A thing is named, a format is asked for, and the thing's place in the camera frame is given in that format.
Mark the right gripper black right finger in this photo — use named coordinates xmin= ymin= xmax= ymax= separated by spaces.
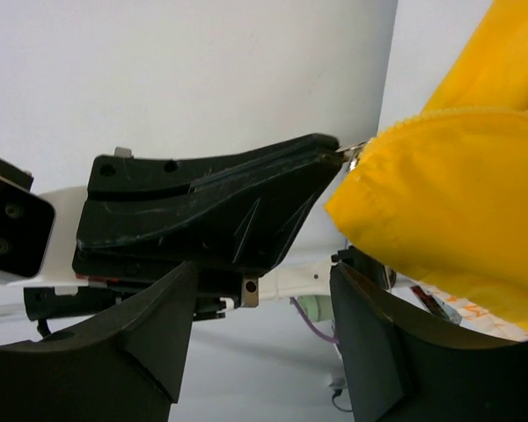
xmin=330 ymin=263 xmax=528 ymax=421

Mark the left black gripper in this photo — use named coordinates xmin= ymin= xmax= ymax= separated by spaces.
xmin=23 ymin=134 xmax=340 ymax=321

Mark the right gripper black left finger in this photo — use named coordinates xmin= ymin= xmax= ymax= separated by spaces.
xmin=0 ymin=263 xmax=198 ymax=421

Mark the yellow hooded jacket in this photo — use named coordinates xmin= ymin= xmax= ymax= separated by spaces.
xmin=326 ymin=1 xmax=528 ymax=337

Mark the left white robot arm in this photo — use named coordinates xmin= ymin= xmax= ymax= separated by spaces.
xmin=27 ymin=134 xmax=363 ymax=319

